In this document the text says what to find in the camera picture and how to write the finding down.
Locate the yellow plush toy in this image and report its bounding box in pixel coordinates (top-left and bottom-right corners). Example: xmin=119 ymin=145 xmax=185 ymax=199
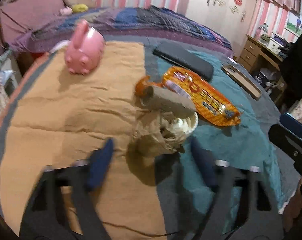
xmin=71 ymin=4 xmax=89 ymax=14

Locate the black hanging coat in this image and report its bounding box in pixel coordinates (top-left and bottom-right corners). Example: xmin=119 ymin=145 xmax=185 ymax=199
xmin=279 ymin=35 xmax=302 ymax=109

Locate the bed with purple sheet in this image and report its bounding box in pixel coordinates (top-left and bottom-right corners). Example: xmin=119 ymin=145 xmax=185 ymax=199
xmin=0 ymin=0 xmax=233 ymax=56

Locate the tan phone case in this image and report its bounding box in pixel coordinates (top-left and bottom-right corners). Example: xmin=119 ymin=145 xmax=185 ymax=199
xmin=221 ymin=64 xmax=261 ymax=101

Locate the orange snack wrapper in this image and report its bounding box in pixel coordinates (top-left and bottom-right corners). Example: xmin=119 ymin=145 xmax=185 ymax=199
xmin=162 ymin=66 xmax=241 ymax=127

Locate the wooden desk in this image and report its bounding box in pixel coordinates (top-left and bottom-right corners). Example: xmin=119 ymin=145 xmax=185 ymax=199
xmin=237 ymin=35 xmax=286 ymax=105

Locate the white paper cup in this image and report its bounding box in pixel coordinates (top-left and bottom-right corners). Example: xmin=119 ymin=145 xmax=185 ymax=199
xmin=168 ymin=112 xmax=199 ymax=138

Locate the white wardrobe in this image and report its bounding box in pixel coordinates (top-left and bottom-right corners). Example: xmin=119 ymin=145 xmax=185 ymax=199
xmin=186 ymin=0 xmax=257 ymax=57

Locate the brown paper wad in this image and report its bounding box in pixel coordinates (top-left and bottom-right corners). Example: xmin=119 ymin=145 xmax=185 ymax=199
xmin=131 ymin=111 xmax=187 ymax=158

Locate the striped plaid quilt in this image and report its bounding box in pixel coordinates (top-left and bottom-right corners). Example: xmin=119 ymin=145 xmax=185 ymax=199
xmin=33 ymin=5 xmax=232 ymax=49

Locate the cardboard toilet roll tube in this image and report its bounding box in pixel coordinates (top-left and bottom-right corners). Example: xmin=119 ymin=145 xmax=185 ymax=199
xmin=141 ymin=85 xmax=196 ymax=118

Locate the black wallet case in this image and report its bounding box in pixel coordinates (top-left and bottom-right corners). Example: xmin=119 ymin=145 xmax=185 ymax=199
xmin=153 ymin=42 xmax=214 ymax=82

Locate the pink piggy bank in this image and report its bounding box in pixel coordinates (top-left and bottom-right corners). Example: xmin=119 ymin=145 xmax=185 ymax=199
xmin=64 ymin=20 xmax=105 ymax=75

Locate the framed wedding photo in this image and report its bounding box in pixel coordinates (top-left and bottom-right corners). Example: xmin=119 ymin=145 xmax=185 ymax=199
xmin=286 ymin=12 xmax=302 ymax=36

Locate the pink plush toy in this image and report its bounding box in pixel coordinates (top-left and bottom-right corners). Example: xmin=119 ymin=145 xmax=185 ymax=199
xmin=59 ymin=7 xmax=73 ymax=16

